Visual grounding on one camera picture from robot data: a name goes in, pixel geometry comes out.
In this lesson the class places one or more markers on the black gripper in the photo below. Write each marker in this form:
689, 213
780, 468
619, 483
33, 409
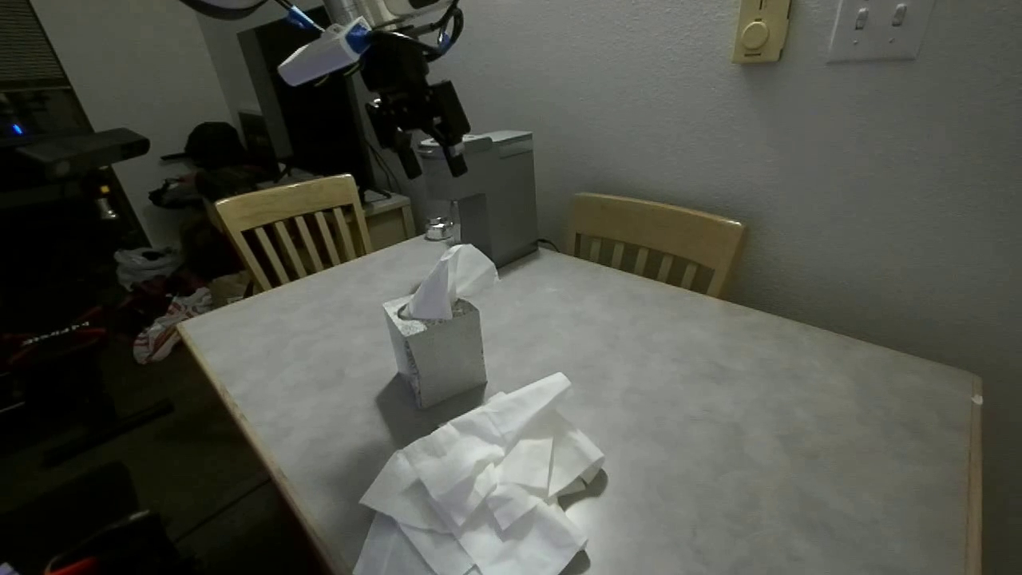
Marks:
409, 92

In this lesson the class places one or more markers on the single white facial tissue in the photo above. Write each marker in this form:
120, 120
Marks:
452, 278

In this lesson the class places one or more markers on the Franka robot arm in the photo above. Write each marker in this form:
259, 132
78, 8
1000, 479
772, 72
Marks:
384, 8

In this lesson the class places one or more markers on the grey cube tissue box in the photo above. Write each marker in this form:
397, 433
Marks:
448, 357

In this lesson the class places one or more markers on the light yellow wooden chair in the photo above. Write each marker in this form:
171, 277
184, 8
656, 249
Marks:
656, 239
292, 218

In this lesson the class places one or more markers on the black backpack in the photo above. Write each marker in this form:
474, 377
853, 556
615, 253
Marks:
216, 144

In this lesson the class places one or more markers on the white red cloth pile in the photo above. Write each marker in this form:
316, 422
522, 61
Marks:
163, 319

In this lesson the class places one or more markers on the crumpled white tissue pile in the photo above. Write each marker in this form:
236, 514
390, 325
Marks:
479, 483

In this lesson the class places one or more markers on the black stand with flat head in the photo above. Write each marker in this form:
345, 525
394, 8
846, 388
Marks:
81, 152

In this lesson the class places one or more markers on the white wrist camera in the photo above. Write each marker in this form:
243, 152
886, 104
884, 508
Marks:
325, 51

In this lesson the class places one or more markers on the white light switch plate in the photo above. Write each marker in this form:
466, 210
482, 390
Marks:
880, 22

